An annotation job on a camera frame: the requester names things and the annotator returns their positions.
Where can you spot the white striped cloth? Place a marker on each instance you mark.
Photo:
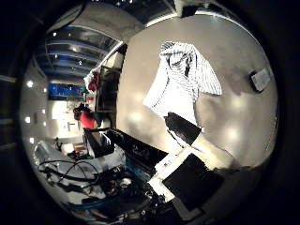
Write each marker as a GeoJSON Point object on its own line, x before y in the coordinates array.
{"type": "Point", "coordinates": [179, 90]}

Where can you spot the black equipment bar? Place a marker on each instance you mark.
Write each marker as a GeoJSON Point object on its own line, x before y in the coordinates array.
{"type": "Point", "coordinates": [140, 150]}

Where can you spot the person in red top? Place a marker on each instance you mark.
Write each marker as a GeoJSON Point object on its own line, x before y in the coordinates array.
{"type": "Point", "coordinates": [86, 119]}

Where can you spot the small white and black box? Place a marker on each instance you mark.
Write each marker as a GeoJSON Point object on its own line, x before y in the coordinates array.
{"type": "Point", "coordinates": [261, 79]}

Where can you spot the dark shelf cart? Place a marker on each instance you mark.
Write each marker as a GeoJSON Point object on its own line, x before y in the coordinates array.
{"type": "Point", "coordinates": [107, 90]}

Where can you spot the red and white hanging fabric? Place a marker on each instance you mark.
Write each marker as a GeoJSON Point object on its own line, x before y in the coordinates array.
{"type": "Point", "coordinates": [93, 81]}

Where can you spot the blue wall display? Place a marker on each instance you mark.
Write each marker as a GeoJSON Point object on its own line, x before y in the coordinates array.
{"type": "Point", "coordinates": [64, 90]}

